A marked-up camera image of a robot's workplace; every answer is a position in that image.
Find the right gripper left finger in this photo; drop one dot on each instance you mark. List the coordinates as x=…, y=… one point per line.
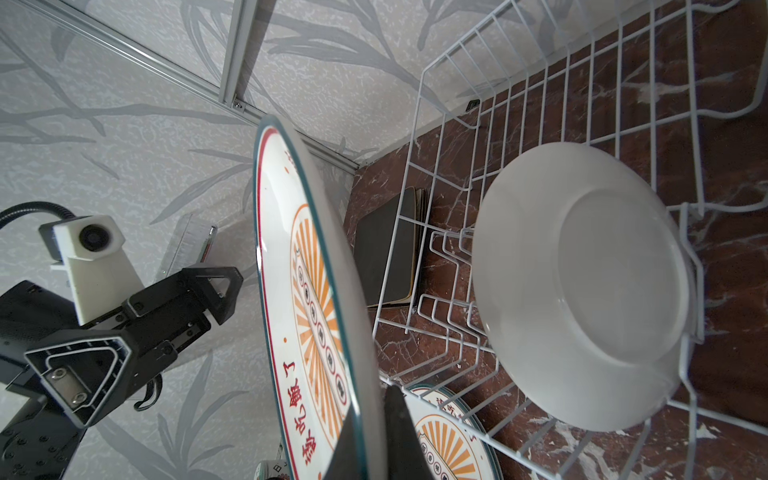
x=344, y=464

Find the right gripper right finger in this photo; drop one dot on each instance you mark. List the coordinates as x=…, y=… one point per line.
x=405, y=459

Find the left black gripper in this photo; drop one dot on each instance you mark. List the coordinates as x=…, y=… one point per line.
x=88, y=374

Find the white round plate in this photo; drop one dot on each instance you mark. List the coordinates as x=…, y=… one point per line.
x=450, y=452
x=582, y=286
x=316, y=325

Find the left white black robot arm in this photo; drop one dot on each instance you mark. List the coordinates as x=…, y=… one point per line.
x=40, y=441

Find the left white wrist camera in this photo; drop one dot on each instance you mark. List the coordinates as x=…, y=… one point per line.
x=89, y=249

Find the white wire dish rack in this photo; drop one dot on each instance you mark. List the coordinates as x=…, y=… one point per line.
x=678, y=92

